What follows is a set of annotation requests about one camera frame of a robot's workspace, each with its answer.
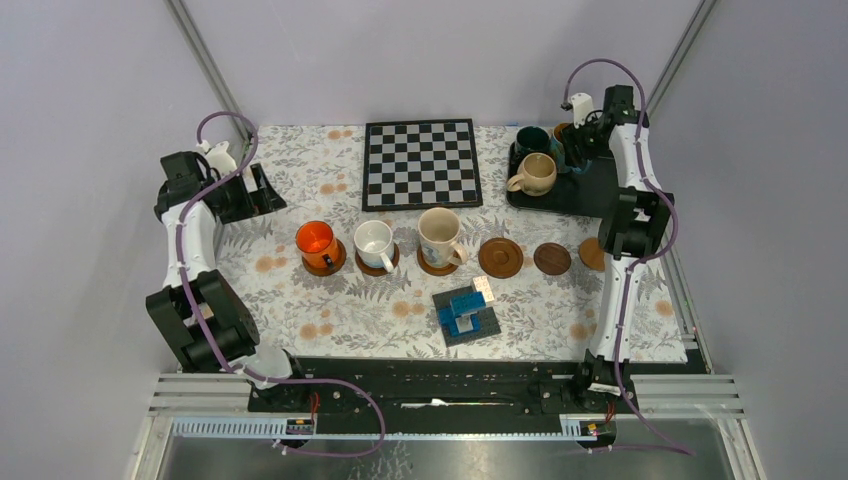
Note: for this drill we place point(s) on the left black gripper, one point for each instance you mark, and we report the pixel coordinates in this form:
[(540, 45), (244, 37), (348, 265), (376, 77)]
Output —
[(256, 202)]

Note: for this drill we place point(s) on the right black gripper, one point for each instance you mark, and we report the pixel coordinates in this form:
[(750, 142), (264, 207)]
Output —
[(571, 136)]

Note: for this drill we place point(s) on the blue mug yellow inside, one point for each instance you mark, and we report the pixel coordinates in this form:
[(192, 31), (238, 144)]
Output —
[(560, 149)]

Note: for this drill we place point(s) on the black cup tray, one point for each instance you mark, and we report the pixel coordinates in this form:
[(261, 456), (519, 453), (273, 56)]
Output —
[(587, 195)]

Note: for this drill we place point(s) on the beige round mug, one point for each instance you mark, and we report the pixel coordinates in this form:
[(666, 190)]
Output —
[(536, 175)]

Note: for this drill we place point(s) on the light orange coaster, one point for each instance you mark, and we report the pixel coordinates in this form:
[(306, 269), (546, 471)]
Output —
[(592, 255)]

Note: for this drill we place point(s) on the dark walnut coaster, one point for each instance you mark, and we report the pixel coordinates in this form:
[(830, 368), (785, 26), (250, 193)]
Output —
[(552, 259)]

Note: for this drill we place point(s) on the brown wooden ringed coaster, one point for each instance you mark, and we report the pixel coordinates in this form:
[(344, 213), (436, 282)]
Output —
[(441, 271), (381, 271), (327, 262), (501, 258)]

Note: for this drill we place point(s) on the orange mug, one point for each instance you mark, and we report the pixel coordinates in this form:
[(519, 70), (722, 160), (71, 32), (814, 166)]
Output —
[(314, 237)]

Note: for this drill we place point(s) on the black white chessboard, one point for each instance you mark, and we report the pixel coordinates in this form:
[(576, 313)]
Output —
[(420, 164)]

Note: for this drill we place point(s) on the cream tall mug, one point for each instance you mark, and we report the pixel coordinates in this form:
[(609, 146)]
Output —
[(439, 230)]

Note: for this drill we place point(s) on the white mug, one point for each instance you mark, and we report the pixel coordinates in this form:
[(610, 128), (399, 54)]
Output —
[(374, 243)]

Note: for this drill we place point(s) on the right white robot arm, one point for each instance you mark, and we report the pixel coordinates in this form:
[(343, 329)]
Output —
[(630, 233)]

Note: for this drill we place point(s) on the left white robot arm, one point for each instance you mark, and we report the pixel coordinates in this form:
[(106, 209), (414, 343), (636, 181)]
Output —
[(201, 318)]

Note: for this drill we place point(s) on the dark green mug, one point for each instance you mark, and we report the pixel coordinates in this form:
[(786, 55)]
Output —
[(530, 139)]

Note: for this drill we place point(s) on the lego brick model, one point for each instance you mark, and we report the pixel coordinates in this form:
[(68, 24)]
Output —
[(467, 314)]

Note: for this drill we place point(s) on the floral tablecloth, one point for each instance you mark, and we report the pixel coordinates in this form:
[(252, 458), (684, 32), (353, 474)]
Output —
[(318, 171)]

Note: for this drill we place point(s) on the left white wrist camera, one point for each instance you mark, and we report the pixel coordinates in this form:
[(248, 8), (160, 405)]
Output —
[(218, 156)]

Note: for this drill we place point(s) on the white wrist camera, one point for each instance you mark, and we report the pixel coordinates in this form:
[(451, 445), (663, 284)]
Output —
[(218, 156), (581, 105)]

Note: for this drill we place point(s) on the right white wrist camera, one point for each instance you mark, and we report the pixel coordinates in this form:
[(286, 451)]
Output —
[(581, 105)]

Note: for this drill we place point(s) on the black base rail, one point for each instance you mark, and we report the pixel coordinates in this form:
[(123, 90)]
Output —
[(431, 397)]

